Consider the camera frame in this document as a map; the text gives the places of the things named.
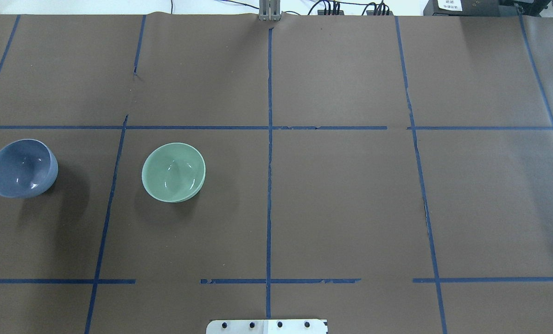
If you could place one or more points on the blue bowl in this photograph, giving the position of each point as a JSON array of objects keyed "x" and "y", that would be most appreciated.
[{"x": 27, "y": 168}]

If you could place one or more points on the green bowl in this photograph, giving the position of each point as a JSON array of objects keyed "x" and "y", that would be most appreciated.
[{"x": 175, "y": 172}]

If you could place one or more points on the black computer box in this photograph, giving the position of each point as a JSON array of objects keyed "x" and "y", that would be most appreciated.
[{"x": 473, "y": 8}]

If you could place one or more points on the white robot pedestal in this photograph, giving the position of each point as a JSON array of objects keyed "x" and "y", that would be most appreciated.
[{"x": 268, "y": 326}]

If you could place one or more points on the aluminium frame post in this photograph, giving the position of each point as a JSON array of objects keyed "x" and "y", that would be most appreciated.
[{"x": 269, "y": 10}]

